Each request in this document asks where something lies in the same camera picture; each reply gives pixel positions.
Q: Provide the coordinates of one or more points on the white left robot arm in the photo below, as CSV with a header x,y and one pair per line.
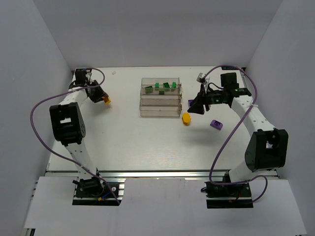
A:
x,y
67,121

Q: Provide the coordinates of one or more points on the clear container bin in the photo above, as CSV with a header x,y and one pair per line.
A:
x,y
161,94
145,82
160,108

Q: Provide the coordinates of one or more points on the orange rectangular lego brick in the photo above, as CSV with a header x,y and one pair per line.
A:
x,y
106,100

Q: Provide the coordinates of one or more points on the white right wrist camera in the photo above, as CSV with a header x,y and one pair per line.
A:
x,y
201,78

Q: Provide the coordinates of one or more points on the clear front container bin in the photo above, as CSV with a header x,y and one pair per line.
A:
x,y
160,108

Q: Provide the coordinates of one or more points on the clear middle container bin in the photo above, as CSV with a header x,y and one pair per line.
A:
x,y
161,94

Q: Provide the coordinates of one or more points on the clear back container bin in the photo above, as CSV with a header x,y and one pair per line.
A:
x,y
145,82

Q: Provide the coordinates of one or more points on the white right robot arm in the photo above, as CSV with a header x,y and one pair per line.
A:
x,y
267,147

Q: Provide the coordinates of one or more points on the aluminium table edge rail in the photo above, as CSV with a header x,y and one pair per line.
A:
x,y
108,174

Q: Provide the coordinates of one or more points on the green rectangular lego brick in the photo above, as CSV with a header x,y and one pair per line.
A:
x,y
148,89

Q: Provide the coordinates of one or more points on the yellow rounded lego brick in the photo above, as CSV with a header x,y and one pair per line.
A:
x,y
186,119

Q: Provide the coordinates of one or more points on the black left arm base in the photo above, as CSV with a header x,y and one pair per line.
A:
x,y
95,192

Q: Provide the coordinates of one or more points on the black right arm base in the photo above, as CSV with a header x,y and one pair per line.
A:
x,y
227,196

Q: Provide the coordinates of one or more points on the purple curved lego brick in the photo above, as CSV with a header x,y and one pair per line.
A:
x,y
216,124

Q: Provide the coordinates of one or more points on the blue right corner label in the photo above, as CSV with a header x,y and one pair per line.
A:
x,y
226,67

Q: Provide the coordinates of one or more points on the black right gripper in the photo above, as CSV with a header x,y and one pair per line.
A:
x,y
204,99

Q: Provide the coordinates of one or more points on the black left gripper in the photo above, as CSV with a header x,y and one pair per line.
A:
x,y
99,96

